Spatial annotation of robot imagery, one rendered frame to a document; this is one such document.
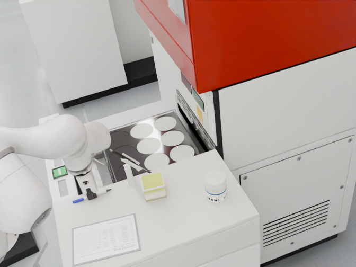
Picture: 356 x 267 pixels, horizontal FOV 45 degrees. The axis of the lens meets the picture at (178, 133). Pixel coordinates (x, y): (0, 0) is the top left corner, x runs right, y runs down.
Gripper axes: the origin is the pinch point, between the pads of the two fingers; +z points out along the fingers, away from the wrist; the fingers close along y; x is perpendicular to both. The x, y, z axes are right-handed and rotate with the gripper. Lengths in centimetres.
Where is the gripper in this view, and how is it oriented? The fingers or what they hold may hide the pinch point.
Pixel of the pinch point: (90, 193)
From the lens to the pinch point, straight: 151.4
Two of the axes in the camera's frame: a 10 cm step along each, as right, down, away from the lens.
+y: -3.5, -6.9, 6.4
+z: 0.7, 6.6, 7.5
